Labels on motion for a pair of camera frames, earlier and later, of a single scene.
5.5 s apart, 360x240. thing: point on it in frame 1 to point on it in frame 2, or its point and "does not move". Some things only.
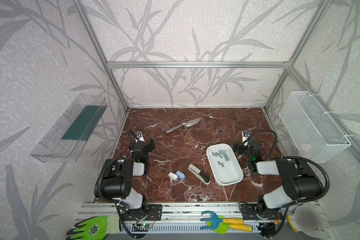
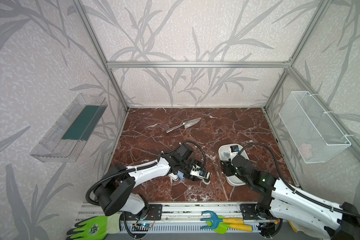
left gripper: (144, 144) to (190, 169)
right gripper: (244, 147) to (228, 167)
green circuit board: (143, 225) does not move
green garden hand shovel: (223, 227) does not move
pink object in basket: (305, 150) does not move
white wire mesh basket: (314, 134) does not move
